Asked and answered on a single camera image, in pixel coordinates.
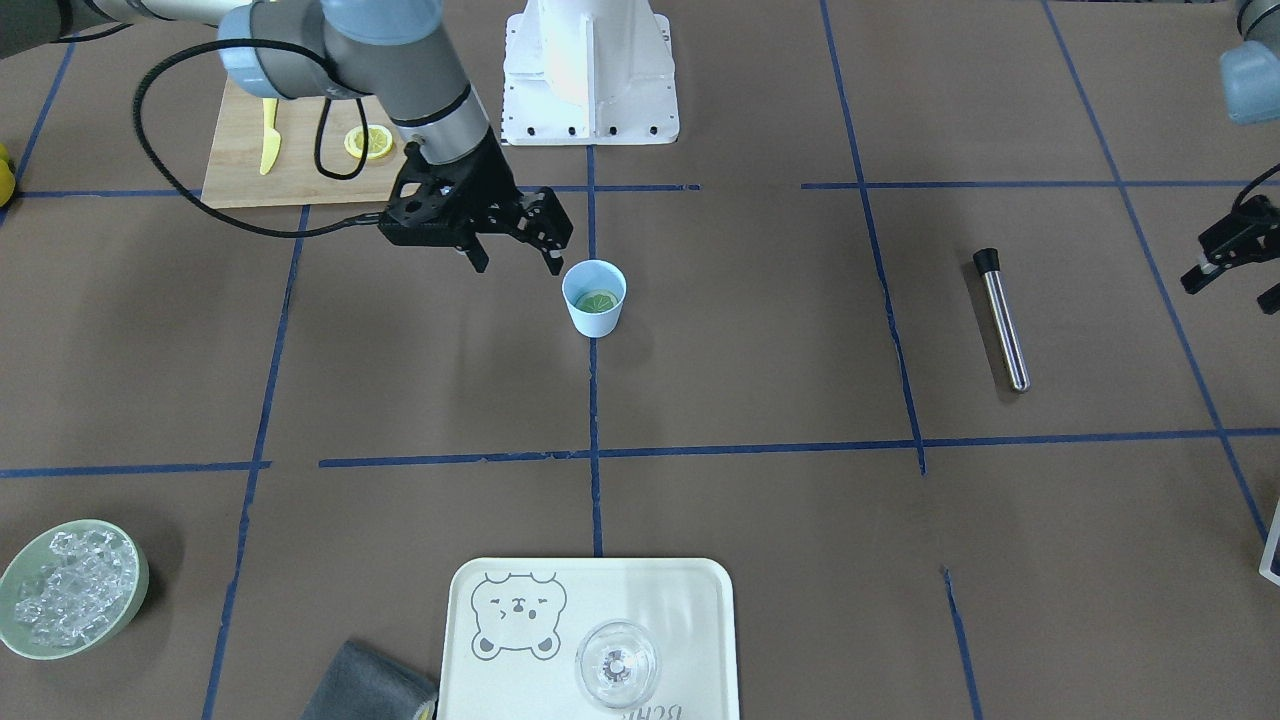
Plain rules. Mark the light blue cup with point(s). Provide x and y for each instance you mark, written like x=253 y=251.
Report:
x=594 y=274

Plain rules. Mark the yellow plastic knife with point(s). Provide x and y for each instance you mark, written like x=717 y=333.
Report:
x=271 y=139

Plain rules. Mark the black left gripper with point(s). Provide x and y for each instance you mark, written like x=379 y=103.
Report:
x=1237 y=243

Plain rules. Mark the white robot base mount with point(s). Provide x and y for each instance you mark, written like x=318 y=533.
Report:
x=579 y=73

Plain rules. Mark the clear wine glass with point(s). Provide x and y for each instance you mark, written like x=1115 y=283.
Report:
x=618 y=665

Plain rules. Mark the green bowl of ice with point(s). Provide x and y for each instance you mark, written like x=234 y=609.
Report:
x=72 y=589

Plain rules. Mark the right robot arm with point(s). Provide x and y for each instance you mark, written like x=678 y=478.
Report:
x=395 y=51

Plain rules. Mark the steel muddler black tip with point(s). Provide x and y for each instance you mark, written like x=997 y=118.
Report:
x=987 y=263

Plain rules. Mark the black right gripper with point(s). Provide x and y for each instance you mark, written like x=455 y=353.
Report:
x=492 y=183

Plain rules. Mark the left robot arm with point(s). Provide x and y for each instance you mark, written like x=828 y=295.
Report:
x=1249 y=76

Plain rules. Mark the cream bear tray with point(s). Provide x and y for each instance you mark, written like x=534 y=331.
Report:
x=514 y=627

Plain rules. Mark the bamboo cutting board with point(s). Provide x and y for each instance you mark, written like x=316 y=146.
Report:
x=232 y=178

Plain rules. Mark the lemon slice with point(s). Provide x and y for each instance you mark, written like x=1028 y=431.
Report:
x=369 y=142
x=596 y=302

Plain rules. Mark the yellow lemons at edge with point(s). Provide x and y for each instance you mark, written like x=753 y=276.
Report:
x=8 y=178

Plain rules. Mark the grey folded cloth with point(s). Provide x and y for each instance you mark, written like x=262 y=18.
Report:
x=364 y=684

